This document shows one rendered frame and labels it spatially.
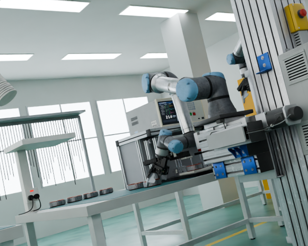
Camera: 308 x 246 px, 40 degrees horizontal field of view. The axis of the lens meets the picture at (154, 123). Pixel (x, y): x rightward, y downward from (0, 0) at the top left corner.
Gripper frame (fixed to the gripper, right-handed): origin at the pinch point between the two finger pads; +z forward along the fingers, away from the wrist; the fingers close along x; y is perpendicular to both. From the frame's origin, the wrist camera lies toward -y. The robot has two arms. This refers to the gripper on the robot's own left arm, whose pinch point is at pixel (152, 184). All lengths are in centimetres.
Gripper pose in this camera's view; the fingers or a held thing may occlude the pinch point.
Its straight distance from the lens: 264.0
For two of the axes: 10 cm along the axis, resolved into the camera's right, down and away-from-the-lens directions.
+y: 7.6, 2.8, -5.9
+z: -1.8, 9.6, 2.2
